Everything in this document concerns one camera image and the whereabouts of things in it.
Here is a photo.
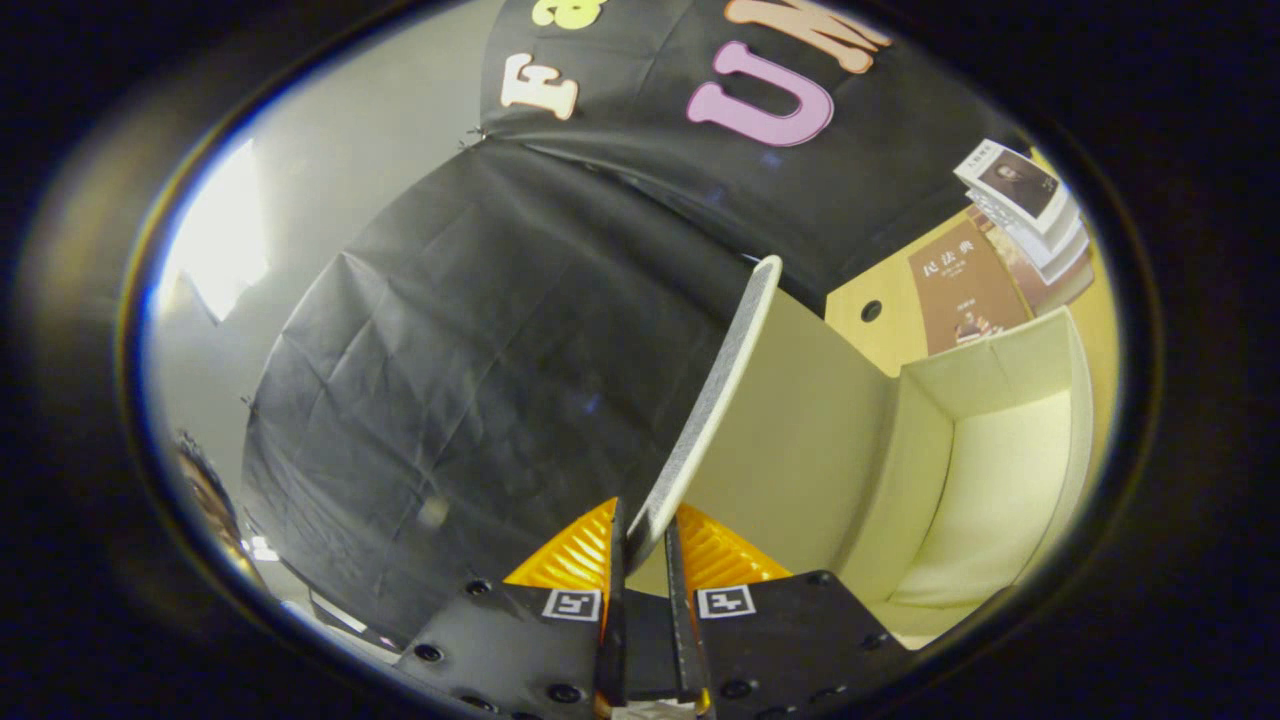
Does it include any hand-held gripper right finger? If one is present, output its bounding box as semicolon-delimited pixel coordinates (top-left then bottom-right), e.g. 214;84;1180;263
665;503;911;720

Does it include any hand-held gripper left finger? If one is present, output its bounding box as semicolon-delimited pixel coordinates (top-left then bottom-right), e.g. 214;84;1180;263
395;497;629;720

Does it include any cream fabric storage box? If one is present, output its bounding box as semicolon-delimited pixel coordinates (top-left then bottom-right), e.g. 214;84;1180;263
625;255;1096;643

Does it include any black backdrop cloth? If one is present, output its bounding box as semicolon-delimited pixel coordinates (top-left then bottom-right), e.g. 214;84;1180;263
240;0;1031;641

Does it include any brown cover book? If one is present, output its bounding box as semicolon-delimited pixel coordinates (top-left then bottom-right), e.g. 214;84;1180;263
908;220;1032;357

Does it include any pinkish brown book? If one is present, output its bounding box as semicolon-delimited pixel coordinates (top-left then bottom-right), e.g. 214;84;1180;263
985;225;1096;317

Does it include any plain white book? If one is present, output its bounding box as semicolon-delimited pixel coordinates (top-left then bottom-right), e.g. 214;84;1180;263
975;195;1086;273

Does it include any white book with portrait cover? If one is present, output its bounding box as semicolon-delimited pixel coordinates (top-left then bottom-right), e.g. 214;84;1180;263
953;138;1067;237

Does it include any ceiling light panel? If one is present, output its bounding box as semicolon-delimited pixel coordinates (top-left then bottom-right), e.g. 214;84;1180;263
165;138;271;323

